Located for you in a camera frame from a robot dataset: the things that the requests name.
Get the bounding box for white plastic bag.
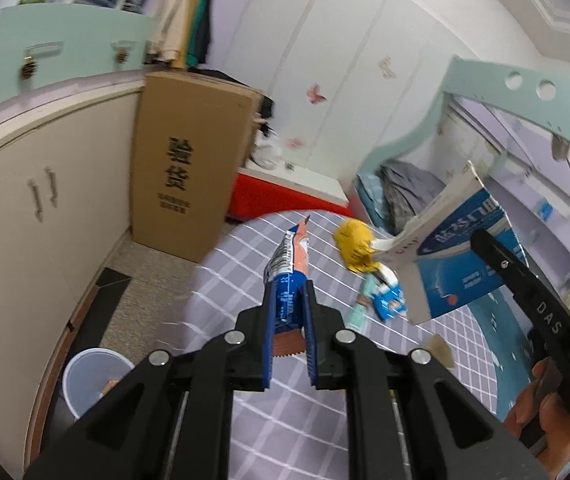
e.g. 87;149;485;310
254;135;283;170

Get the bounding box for pale green strip wrapper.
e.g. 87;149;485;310
349;272;383;332

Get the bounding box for light blue plastic bin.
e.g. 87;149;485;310
62;347;136;421

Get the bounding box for white wardrobe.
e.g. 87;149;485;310
230;0;446;196

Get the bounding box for large cardboard box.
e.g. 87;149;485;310
130;71;266;263

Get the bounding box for grey checked tablecloth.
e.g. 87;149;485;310
155;207;510;480

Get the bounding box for hanging cream jacket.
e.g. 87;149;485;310
147;0;206;68

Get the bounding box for yellow wrapper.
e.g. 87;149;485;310
334;219;383;275

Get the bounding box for beige low cabinet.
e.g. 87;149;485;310
0;72;148;461

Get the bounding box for small blue white wrapper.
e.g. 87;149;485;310
369;282;406;322

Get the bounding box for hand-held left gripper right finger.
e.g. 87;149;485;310
302;280;556;480

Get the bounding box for blue orange snack packet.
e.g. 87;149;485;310
263;215;312;358

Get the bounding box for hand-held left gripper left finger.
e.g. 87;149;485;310
24;280;273;480

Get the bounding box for white top red step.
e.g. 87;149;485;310
227;162;350;223

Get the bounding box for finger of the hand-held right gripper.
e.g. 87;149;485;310
470;229;540;306

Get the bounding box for mint drawer unit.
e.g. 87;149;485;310
0;7;158;116

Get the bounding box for striped pillow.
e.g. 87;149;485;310
356;172;390;226

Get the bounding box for person's right hand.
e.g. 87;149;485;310
504;359;570;443

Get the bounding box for grey duvet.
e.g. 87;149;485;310
377;160;448;236

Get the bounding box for blue white cardboard box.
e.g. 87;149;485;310
392;161;530;326

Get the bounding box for mint bunk bed frame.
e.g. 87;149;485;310
350;56;570;221

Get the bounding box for hanging green garment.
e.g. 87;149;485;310
187;0;213;61

